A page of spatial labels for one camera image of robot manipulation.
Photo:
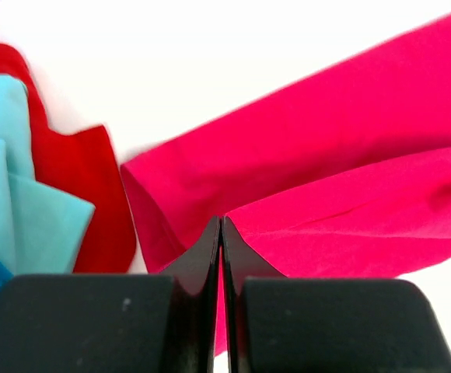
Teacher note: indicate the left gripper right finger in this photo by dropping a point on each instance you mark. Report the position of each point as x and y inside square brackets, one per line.
[280, 324]

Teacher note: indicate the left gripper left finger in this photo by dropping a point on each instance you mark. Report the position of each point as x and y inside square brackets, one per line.
[162, 322]

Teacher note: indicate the magenta t shirt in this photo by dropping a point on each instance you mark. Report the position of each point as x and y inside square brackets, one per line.
[346, 173]

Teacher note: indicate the teal folded t shirt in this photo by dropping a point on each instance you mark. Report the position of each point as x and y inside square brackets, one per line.
[41, 227]

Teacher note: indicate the red folded t shirt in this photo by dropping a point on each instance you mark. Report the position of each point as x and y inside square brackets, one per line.
[82, 164]

